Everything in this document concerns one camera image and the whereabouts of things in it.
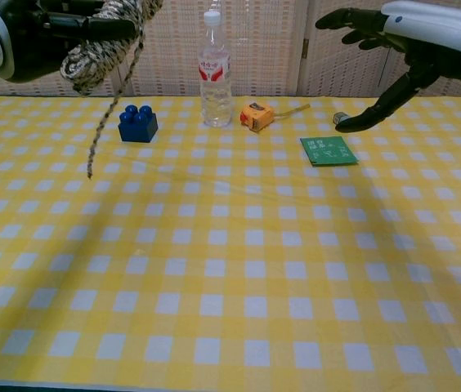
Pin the orange tape measure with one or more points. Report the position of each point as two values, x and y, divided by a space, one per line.
257 116

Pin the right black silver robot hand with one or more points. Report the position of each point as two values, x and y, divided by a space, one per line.
435 36

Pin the woven beige folding screen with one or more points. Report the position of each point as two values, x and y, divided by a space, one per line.
271 49

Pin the green square packet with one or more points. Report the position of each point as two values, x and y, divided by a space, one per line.
328 150

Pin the clear plastic water bottle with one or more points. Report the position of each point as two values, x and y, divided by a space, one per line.
215 81

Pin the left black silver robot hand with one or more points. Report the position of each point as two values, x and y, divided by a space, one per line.
34 45

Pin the small grey-green cube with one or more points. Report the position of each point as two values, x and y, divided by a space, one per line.
338 117

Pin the blue toy building block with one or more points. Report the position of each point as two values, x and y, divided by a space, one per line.
138 126

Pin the yellow white checked tablecloth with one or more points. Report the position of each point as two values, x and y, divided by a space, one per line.
230 277

